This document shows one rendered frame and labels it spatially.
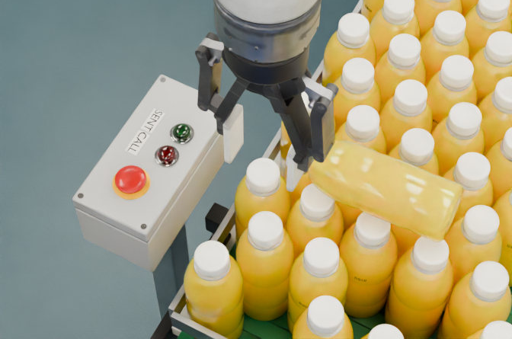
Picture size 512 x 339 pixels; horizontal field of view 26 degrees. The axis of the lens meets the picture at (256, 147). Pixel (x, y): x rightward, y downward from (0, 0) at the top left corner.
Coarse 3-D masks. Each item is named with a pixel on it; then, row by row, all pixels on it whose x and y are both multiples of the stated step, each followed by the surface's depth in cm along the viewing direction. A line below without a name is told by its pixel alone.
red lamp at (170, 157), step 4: (160, 148) 129; (164, 148) 129; (168, 148) 129; (172, 148) 129; (160, 152) 128; (164, 152) 128; (168, 152) 128; (172, 152) 128; (160, 156) 128; (164, 156) 128; (168, 156) 128; (172, 156) 128; (160, 160) 128; (164, 160) 128; (168, 160) 128; (172, 160) 129
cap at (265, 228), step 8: (256, 216) 126; (264, 216) 126; (272, 216) 126; (248, 224) 125; (256, 224) 125; (264, 224) 125; (272, 224) 125; (280, 224) 125; (248, 232) 126; (256, 232) 125; (264, 232) 125; (272, 232) 125; (280, 232) 125; (256, 240) 125; (264, 240) 124; (272, 240) 124
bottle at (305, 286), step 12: (300, 264) 126; (300, 276) 126; (312, 276) 125; (324, 276) 124; (336, 276) 125; (348, 276) 128; (300, 288) 126; (312, 288) 125; (324, 288) 125; (336, 288) 126; (288, 300) 133; (300, 300) 128; (312, 300) 127; (288, 312) 136; (300, 312) 131; (288, 324) 138
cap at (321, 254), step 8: (312, 240) 124; (320, 240) 124; (328, 240) 124; (312, 248) 124; (320, 248) 124; (328, 248) 124; (336, 248) 124; (304, 256) 124; (312, 256) 123; (320, 256) 123; (328, 256) 123; (336, 256) 123; (312, 264) 123; (320, 264) 123; (328, 264) 123; (336, 264) 124; (320, 272) 123; (328, 272) 124
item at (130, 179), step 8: (128, 168) 127; (136, 168) 127; (120, 176) 127; (128, 176) 127; (136, 176) 127; (144, 176) 127; (120, 184) 126; (128, 184) 126; (136, 184) 126; (144, 184) 126; (128, 192) 126
